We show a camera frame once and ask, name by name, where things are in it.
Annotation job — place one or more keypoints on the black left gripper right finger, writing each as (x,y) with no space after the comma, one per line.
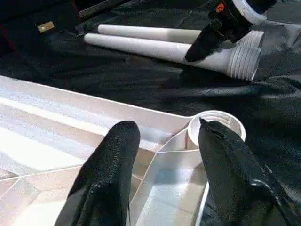
(240,176)

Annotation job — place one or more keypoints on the small tan label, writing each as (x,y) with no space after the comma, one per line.
(45,26)

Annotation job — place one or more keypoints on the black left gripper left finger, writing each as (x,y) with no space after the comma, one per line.
(105,176)

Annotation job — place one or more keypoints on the white plastic table top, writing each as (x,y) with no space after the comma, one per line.
(58,122)

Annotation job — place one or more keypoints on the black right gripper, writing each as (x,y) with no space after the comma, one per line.
(230,21)

